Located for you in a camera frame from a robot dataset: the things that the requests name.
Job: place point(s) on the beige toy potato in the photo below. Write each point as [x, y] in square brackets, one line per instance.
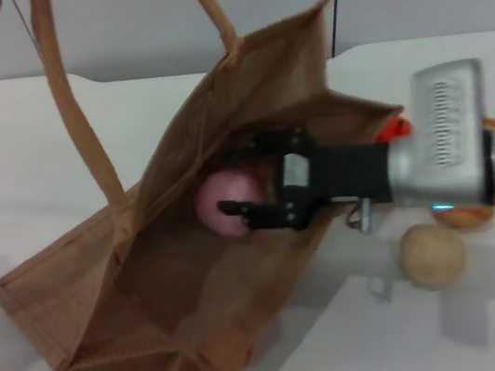
[433, 257]

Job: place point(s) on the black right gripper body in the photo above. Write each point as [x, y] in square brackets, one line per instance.
[339, 171]

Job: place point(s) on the striped toy bread loaf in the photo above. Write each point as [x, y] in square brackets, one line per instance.
[467, 219]

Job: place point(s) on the pink toy peach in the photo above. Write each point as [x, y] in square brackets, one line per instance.
[226, 198]

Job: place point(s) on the silver ribbed wrist camera housing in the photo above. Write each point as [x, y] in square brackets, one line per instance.
[448, 116]

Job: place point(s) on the brown jute handbag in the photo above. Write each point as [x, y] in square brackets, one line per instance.
[158, 275]

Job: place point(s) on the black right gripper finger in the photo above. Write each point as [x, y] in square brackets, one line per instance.
[269, 142]
[261, 214]

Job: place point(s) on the orange toy persimmon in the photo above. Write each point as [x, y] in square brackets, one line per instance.
[393, 130]

